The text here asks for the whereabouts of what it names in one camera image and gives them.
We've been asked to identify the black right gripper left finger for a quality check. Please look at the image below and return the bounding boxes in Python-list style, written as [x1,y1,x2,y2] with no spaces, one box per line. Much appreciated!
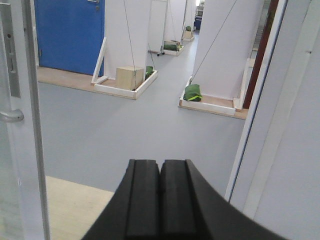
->
[83,159,160,240]

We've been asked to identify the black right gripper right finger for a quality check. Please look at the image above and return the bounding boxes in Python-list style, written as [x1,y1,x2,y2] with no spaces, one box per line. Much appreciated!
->
[160,159,282,240]

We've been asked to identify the white framed transparent sliding door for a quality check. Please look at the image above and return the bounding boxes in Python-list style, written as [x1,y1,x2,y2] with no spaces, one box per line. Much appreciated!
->
[0,0,50,240]

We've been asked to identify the blue door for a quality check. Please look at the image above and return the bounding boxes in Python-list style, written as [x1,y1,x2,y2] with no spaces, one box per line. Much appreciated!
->
[34,0,105,75]

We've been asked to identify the light wooden floor platform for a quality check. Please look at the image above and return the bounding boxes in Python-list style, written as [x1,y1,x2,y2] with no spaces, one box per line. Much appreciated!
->
[46,176,114,240]

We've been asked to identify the white framed wooden base right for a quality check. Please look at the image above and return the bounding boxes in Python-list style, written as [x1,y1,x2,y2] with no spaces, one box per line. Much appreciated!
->
[178,58,255,120]

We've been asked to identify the white framed wooden base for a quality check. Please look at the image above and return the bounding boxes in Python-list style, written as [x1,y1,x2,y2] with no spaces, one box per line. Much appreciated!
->
[91,37,158,100]
[178,58,255,120]

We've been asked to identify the white framed wooden base left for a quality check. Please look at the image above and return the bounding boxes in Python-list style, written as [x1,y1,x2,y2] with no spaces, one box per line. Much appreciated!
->
[91,37,158,100]

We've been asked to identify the distant wooden box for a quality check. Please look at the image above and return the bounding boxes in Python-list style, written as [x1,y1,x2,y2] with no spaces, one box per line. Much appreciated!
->
[115,66,144,90]

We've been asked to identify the distant green sandbag left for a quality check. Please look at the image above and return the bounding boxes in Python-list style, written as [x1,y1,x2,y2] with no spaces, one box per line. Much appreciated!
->
[145,66,154,80]

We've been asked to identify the white outer door frame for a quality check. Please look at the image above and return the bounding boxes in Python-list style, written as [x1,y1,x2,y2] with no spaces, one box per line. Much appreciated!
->
[224,0,320,240]

